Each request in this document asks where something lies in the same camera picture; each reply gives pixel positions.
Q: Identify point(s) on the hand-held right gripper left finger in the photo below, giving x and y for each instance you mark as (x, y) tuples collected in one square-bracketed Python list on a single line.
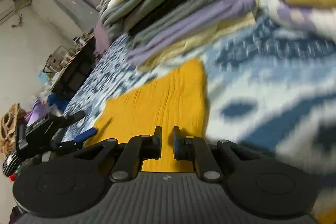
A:
[(157, 140)]

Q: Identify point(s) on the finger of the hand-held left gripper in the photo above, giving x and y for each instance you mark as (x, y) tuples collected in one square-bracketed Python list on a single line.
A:
[(86, 135), (74, 117)]

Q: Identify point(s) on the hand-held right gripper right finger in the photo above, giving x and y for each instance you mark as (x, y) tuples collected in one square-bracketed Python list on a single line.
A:
[(175, 146)]

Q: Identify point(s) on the yellow knit garment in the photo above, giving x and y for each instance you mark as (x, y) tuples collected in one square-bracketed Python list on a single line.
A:
[(162, 98)]

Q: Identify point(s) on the stack of folded clothes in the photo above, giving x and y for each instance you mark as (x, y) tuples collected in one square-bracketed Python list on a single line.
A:
[(170, 27)]

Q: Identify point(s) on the purple cloth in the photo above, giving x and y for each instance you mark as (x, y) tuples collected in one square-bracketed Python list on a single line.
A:
[(35, 113)]

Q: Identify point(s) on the blue cloth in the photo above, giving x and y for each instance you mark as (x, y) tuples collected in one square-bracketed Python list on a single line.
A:
[(56, 103)]

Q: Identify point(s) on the beige woven bag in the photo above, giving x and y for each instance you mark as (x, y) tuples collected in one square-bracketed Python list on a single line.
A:
[(9, 127)]

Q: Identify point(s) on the dark cluttered desk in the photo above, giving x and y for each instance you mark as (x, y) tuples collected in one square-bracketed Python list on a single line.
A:
[(76, 69)]

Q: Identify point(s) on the pink pillow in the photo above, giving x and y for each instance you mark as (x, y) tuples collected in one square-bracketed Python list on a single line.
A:
[(101, 37)]

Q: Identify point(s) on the blue white patterned blanket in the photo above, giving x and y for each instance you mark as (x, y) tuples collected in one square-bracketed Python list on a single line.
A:
[(262, 87)]

